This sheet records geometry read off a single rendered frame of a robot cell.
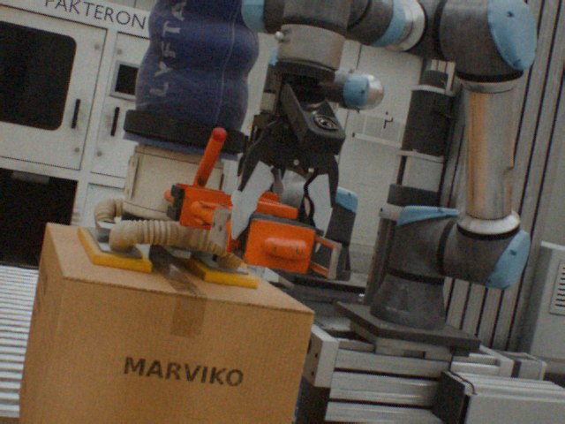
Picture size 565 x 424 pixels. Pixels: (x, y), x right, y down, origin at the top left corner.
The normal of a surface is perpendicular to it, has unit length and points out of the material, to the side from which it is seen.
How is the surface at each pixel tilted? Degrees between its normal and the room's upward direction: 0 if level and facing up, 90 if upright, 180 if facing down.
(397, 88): 90
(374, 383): 90
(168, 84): 79
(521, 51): 83
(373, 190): 90
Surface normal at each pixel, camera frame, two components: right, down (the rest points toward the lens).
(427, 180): 0.29, 0.11
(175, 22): -0.17, -0.34
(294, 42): -0.48, -0.04
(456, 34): -0.62, 0.30
